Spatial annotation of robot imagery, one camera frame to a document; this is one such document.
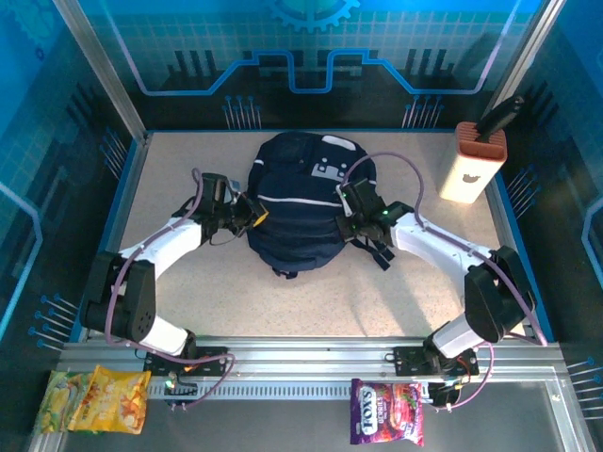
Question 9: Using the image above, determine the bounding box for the purple candy bag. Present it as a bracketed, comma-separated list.
[349, 377, 426, 448]

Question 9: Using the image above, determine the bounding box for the small black controller box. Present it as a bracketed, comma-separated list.
[425, 379, 465, 412]
[161, 369, 200, 412]

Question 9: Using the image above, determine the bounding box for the grey slotted cable duct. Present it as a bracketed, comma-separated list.
[147, 379, 432, 402]

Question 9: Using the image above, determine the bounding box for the white knife block orange top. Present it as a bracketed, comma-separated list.
[439, 121, 509, 205]

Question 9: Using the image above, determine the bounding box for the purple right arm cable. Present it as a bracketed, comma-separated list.
[342, 151, 550, 413]

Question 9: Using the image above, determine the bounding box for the yellow chips snack bag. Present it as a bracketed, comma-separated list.
[67, 363, 154, 436]

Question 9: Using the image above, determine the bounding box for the aluminium frame post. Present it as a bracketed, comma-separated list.
[484, 0, 568, 126]
[50, 0, 152, 143]

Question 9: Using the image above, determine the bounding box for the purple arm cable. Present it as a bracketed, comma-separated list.
[342, 151, 550, 413]
[104, 167, 237, 412]

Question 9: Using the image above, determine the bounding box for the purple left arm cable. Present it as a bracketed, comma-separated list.
[104, 167, 237, 412]

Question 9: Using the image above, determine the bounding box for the aluminium front frame rail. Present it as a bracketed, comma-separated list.
[27, 334, 596, 452]

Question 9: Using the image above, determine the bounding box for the navy blue backpack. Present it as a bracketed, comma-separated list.
[245, 131, 398, 281]

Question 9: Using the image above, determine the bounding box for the black knife handle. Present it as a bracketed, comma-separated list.
[476, 94, 526, 143]

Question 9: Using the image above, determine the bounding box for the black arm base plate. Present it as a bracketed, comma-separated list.
[392, 344, 481, 379]
[142, 345, 230, 379]

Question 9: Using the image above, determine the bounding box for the green yellow snack bag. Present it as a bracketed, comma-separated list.
[32, 369, 98, 435]

